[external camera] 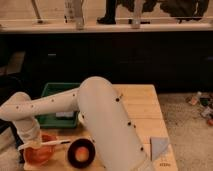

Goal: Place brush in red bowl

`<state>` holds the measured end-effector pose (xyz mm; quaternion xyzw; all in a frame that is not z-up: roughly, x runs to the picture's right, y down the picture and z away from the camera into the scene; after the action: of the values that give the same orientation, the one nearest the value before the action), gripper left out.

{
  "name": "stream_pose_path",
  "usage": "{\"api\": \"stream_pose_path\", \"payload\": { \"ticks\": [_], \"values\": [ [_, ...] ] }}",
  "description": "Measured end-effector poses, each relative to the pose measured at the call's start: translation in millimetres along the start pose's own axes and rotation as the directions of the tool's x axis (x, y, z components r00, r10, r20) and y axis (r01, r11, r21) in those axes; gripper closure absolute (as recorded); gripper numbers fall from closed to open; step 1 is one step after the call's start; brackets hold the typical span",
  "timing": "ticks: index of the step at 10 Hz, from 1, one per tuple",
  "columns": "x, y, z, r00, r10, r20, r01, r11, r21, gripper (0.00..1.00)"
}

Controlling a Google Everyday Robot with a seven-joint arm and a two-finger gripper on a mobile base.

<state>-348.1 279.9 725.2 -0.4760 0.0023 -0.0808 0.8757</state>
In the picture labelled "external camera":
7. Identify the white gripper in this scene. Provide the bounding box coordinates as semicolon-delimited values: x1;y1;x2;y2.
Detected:
14;117;42;150

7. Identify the grey cloth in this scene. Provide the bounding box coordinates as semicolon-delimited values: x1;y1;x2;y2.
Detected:
150;137;170;161

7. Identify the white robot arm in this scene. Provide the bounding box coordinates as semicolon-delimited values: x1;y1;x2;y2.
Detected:
0;77;155;171

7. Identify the red bowl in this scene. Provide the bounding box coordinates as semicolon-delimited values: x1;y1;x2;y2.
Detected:
23;134;56;166

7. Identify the white sponge block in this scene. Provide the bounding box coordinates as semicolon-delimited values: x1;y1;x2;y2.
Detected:
56;112;74;119

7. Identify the orange ball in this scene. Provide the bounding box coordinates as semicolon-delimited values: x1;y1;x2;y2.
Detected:
75;147;89;162

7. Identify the green plastic bin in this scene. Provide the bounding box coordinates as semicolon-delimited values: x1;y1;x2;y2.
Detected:
36;83;79;129

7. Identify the black shoe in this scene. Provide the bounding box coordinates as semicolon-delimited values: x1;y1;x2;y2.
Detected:
97;17;116;25

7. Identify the white brush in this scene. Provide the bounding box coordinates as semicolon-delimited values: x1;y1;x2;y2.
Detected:
18;139;71;151

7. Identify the black bowl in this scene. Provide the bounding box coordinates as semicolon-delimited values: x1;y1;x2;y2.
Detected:
67;138;95;169

